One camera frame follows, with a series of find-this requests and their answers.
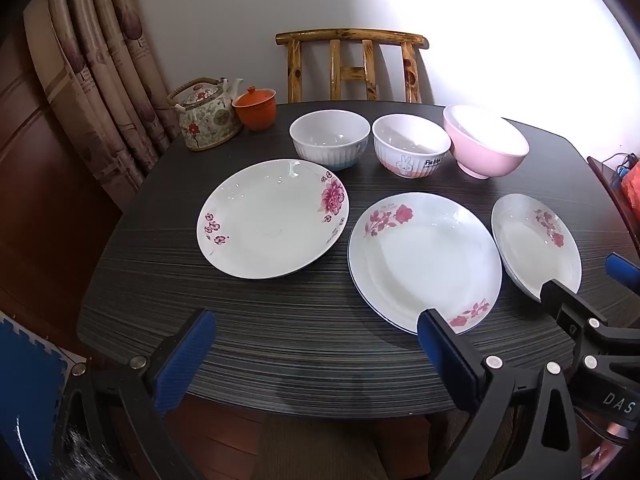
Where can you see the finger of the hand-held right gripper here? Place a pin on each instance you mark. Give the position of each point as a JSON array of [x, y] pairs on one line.
[[570, 307], [624, 270]]

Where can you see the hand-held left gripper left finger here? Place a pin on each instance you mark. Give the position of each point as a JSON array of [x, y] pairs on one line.
[[185, 355]]

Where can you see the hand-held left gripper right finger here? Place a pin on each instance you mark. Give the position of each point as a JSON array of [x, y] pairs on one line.
[[445, 355]]

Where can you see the small white plate red flowers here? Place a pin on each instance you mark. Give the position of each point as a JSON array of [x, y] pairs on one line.
[[535, 250]]

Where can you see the blue-rimmed white plate red roses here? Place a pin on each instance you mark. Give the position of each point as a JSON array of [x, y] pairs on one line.
[[425, 260]]

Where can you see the large white plate pink peony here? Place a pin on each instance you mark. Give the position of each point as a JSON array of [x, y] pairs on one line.
[[270, 220]]

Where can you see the pink bowl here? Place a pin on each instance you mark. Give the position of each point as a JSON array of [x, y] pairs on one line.
[[487, 145]]

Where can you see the white ribbed bowl rabbit print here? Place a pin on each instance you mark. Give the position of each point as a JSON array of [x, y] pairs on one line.
[[410, 142]]

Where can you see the white ribbed bowl blue print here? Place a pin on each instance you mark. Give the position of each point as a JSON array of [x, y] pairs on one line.
[[327, 135]]

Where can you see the orange cloth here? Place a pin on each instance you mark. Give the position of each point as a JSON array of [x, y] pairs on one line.
[[632, 185]]

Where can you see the floral ceramic teapot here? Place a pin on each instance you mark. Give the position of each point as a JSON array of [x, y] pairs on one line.
[[210, 117]]

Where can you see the orange lidded cup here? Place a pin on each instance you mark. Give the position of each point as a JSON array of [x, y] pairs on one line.
[[255, 110]]

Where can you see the beige patterned curtain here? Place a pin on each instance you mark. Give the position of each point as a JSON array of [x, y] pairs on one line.
[[100, 85]]

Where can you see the light wooden chair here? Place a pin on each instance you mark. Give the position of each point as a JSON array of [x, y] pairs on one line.
[[350, 67]]

